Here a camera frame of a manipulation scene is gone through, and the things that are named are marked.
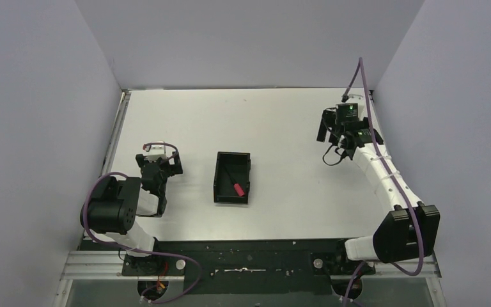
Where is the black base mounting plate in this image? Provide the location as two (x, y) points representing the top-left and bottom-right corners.
(78, 238), (375, 296)

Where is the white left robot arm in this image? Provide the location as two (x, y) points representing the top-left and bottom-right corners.
(80, 141), (332, 275)

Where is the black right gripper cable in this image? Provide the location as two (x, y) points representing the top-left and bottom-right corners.
(322, 145), (352, 167)

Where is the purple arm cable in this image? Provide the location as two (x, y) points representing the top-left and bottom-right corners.
(340, 57), (425, 307)
(82, 171), (203, 305)

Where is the aluminium left side rail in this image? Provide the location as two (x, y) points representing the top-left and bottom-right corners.
(100, 90), (131, 175)

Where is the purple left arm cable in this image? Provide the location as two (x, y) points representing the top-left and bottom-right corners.
(82, 171), (203, 305)

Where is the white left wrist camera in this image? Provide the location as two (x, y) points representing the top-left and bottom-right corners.
(143, 145), (168, 162)

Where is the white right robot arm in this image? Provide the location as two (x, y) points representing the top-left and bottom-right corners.
(317, 110), (440, 264)

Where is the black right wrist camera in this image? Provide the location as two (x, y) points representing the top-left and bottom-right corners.
(336, 103), (359, 125)

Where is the aluminium front frame rail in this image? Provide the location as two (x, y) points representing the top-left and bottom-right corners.
(53, 251), (446, 306)

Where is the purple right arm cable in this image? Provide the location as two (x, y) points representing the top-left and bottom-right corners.
(340, 57), (425, 307)

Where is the black plastic bin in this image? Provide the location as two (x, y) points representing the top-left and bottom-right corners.
(213, 152), (251, 205)

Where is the red-handled black screwdriver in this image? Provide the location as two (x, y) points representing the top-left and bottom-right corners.
(223, 166), (245, 197)

